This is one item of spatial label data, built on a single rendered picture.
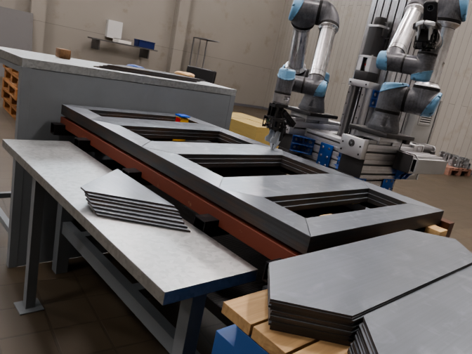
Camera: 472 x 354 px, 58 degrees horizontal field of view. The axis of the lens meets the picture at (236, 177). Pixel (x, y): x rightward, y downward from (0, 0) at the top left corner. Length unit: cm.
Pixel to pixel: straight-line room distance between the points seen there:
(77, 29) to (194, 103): 905
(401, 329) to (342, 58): 1168
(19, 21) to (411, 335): 1063
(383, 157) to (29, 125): 168
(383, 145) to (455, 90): 828
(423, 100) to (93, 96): 159
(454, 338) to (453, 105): 960
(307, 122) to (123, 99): 101
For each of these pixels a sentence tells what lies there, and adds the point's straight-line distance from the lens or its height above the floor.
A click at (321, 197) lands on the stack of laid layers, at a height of 85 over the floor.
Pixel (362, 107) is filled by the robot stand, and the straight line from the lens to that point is 234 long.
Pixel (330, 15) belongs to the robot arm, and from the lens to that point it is 218.
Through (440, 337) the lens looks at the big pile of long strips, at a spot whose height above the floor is 85.
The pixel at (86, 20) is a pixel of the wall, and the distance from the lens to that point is 1161.
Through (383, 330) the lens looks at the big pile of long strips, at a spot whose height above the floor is 85.
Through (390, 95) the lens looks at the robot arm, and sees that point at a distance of 212.
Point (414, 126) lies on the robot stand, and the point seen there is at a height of 107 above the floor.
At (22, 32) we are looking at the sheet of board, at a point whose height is 99.
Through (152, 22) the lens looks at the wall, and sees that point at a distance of 1219.
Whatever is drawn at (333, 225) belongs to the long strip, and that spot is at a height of 86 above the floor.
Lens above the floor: 120
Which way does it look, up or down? 14 degrees down
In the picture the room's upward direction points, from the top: 11 degrees clockwise
